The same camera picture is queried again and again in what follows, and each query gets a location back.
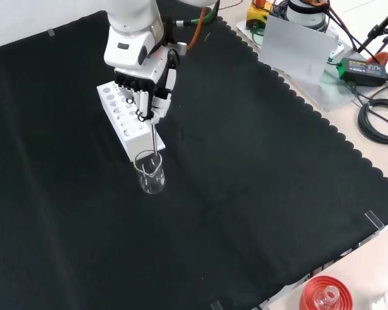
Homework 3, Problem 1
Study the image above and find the orange cable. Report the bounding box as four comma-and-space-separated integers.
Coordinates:
186, 6, 210, 51

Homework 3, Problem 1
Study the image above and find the coiled black cable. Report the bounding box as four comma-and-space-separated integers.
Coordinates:
357, 98, 388, 145

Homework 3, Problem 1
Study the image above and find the green cable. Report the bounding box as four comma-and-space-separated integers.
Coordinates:
183, 6, 221, 27

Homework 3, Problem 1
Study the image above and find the white test tube rack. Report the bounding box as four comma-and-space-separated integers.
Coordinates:
96, 81, 167, 162

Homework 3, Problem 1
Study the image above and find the yellow stop button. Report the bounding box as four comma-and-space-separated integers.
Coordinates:
247, 0, 274, 28

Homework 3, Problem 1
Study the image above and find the black cloth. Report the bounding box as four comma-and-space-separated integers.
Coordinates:
0, 0, 388, 310

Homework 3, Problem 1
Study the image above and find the clear glass rod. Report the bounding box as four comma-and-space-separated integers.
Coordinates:
150, 121, 159, 162

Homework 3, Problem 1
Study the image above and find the clear glass beaker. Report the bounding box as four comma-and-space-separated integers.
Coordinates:
134, 149, 166, 195

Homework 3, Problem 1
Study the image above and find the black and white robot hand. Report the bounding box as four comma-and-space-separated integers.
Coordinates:
114, 48, 182, 126

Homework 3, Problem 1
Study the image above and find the metal base plate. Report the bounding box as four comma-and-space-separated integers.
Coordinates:
235, 19, 369, 112

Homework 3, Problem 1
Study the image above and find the small clear glass flask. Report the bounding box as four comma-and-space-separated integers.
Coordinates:
315, 285, 341, 310

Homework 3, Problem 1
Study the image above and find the black tripod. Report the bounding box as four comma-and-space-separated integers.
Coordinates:
356, 3, 388, 65

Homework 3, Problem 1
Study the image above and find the black power adapter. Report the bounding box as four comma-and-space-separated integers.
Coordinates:
338, 57, 388, 87

